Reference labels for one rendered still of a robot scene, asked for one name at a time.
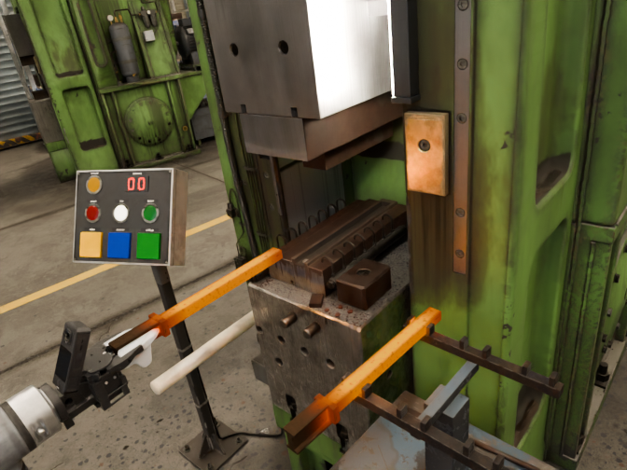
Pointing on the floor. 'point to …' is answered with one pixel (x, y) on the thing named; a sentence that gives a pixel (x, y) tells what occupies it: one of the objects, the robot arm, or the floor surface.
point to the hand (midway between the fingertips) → (149, 328)
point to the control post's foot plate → (201, 453)
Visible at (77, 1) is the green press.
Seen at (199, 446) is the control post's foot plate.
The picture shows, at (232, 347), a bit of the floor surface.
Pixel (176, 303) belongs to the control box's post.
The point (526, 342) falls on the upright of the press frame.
